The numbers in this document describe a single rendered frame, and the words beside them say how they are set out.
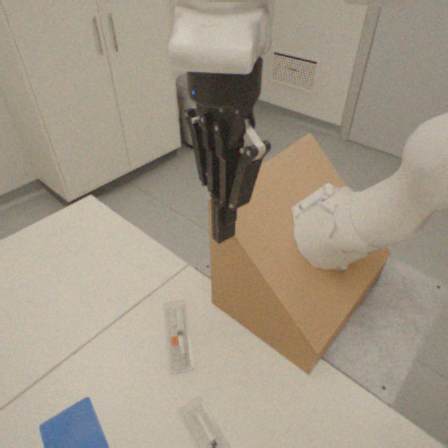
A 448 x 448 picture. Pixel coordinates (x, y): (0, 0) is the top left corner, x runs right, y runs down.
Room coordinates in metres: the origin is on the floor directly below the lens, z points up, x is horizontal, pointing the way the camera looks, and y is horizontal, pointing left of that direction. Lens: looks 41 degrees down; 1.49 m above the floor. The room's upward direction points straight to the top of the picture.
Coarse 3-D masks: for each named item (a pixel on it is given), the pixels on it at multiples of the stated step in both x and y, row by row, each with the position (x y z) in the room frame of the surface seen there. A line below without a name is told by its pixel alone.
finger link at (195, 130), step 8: (184, 112) 0.40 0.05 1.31; (192, 112) 0.40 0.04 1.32; (192, 128) 0.39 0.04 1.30; (200, 128) 0.39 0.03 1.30; (192, 136) 0.39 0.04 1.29; (200, 136) 0.39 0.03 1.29; (192, 144) 0.39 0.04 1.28; (200, 144) 0.39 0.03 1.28; (200, 152) 0.38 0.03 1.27; (200, 160) 0.38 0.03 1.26; (200, 168) 0.38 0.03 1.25; (200, 176) 0.38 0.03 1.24; (200, 184) 0.38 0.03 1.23
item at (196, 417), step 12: (180, 408) 0.28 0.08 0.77; (192, 408) 0.28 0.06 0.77; (204, 408) 0.28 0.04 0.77; (192, 420) 0.26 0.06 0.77; (204, 420) 0.26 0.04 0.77; (192, 432) 0.24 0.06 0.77; (204, 432) 0.24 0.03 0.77; (216, 432) 0.24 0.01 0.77; (204, 444) 0.22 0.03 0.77; (216, 444) 0.22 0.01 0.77; (228, 444) 0.22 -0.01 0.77
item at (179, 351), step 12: (180, 300) 0.53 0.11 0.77; (168, 312) 0.50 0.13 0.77; (180, 312) 0.50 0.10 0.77; (168, 324) 0.46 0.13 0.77; (180, 324) 0.46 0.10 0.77; (168, 336) 0.43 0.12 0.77; (180, 336) 0.43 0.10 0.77; (168, 348) 0.40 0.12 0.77; (180, 348) 0.40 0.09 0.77; (168, 360) 0.38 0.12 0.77; (180, 360) 0.38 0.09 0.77; (192, 360) 0.38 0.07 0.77
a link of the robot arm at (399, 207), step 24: (432, 120) 0.45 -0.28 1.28; (408, 144) 0.44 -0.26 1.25; (432, 144) 0.41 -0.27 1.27; (408, 168) 0.42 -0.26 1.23; (432, 168) 0.39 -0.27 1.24; (360, 192) 0.55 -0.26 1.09; (384, 192) 0.47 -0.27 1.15; (408, 192) 0.43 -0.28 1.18; (432, 192) 0.39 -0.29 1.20; (360, 216) 0.48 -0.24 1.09; (384, 216) 0.45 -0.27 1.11; (408, 216) 0.42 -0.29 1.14; (384, 240) 0.45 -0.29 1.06
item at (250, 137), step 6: (246, 120) 0.33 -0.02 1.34; (246, 126) 0.33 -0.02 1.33; (246, 132) 0.32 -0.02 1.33; (252, 132) 0.33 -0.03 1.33; (246, 138) 0.32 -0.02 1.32; (252, 138) 0.32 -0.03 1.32; (258, 138) 0.32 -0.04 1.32; (246, 144) 0.32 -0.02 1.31; (252, 144) 0.32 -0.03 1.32; (258, 144) 0.31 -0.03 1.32; (240, 150) 0.32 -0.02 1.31; (258, 150) 0.31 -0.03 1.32; (264, 150) 0.31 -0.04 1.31; (258, 156) 0.31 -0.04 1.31
